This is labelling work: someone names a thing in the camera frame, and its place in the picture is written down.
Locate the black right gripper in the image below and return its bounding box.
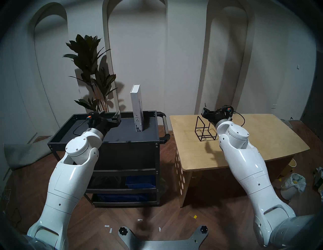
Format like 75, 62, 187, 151
203, 102, 233, 126

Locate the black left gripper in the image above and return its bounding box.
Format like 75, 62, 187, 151
91, 109, 122, 136

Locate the white statue of liberty book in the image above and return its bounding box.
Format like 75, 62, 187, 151
130, 84, 144, 132

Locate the black metal utility cart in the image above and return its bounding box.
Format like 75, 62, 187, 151
47, 110, 171, 207

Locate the light wooden table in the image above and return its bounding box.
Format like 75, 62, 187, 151
169, 113, 310, 208

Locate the tall potted leafy plant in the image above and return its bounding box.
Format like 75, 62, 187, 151
63, 34, 118, 113

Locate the blue plastic bin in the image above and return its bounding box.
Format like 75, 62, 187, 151
125, 175, 156, 189

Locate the dark blue storage bin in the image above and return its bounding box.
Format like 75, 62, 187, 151
96, 193, 155, 202

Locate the dark grey door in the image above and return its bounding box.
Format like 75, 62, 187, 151
300, 68, 323, 134

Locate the white bagged trash bin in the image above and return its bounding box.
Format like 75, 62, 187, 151
280, 173, 306, 201

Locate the black wire book stand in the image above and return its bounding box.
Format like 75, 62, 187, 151
194, 115, 218, 142

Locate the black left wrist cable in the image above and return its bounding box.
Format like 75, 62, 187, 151
73, 120, 89, 136

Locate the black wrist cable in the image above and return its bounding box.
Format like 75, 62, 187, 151
233, 112, 246, 127
73, 120, 89, 136

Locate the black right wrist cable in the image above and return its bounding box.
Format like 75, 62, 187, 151
233, 112, 246, 127

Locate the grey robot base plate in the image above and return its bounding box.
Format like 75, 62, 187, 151
118, 225, 209, 250

